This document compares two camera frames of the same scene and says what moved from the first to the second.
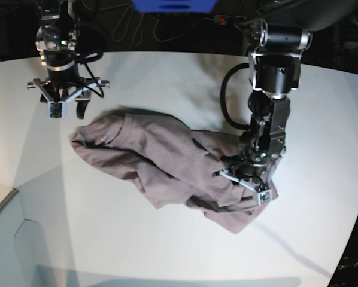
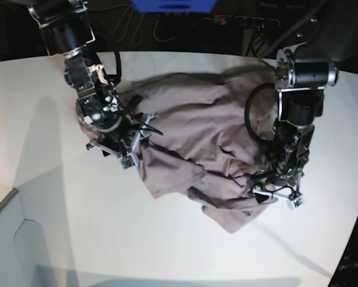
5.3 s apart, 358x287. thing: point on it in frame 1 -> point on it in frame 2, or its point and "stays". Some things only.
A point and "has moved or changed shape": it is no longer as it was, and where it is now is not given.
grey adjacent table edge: [14, 191] stays
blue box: [174, 6] stays
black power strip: [221, 19] stays
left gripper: [55, 90] -> [127, 138]
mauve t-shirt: [172, 164] has moved or changed shape
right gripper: [254, 165] -> [282, 182]
